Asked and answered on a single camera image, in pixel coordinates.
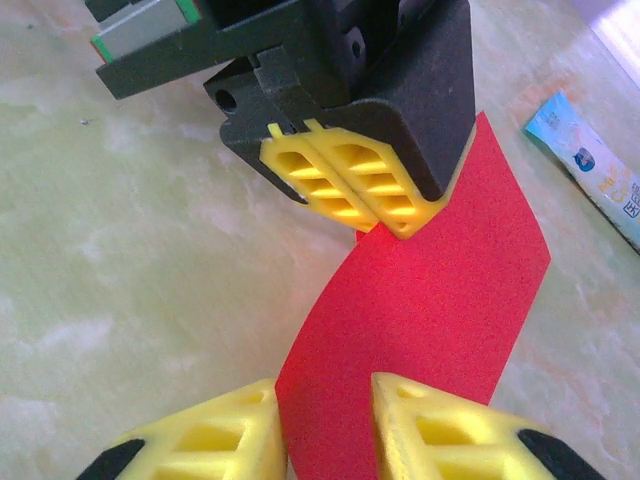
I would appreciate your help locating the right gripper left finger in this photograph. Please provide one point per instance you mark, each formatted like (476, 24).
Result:
(215, 440)

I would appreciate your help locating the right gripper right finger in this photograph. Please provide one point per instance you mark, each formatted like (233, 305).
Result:
(450, 440)

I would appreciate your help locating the blue wipes packet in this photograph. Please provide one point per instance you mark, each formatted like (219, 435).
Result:
(590, 170)

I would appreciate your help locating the red paper sheet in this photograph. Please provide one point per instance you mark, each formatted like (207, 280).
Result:
(425, 300)

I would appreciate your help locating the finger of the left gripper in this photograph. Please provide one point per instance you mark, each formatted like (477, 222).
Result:
(425, 140)
(270, 150)

